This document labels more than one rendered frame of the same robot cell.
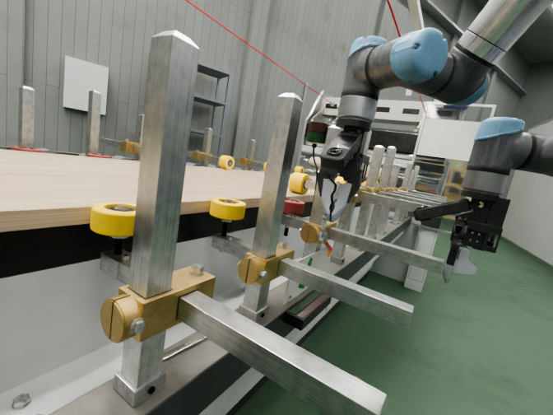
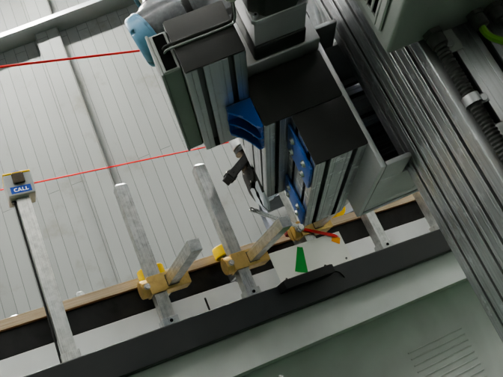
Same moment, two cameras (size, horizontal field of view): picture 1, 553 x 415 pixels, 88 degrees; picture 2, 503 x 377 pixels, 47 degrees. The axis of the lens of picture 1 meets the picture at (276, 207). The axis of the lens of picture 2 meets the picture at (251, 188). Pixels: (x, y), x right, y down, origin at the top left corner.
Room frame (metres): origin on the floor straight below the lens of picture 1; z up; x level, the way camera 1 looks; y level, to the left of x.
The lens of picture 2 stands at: (-0.80, -0.94, 0.46)
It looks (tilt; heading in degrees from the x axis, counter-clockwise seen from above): 18 degrees up; 31
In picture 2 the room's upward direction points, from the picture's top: 24 degrees counter-clockwise
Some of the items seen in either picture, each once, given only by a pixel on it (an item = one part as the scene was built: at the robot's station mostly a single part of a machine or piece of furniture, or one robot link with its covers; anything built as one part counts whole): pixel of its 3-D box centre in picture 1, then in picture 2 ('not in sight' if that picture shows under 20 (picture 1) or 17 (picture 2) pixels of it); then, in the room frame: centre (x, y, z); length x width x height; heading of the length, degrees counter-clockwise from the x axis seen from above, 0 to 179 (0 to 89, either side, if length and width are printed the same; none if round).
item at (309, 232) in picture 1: (318, 230); (308, 227); (0.78, -0.13, 0.85); 0.14 x 0.06 x 0.05; 150
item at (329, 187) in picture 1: (331, 198); (266, 197); (0.62, -0.12, 0.96); 0.06 x 0.03 x 0.09; 150
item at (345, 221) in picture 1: (350, 199); (354, 188); (0.97, -0.24, 0.93); 0.04 x 0.04 x 0.48; 60
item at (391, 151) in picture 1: (380, 195); not in sight; (1.40, -0.49, 0.93); 0.04 x 0.04 x 0.48; 60
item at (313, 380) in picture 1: (204, 315); (174, 275); (0.33, 0.07, 0.81); 0.44 x 0.03 x 0.04; 60
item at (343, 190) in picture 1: (345, 202); (269, 193); (0.61, -0.14, 0.96); 0.06 x 0.03 x 0.09; 150
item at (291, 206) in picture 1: (289, 217); not in sight; (0.84, -0.04, 0.85); 0.08 x 0.08 x 0.11
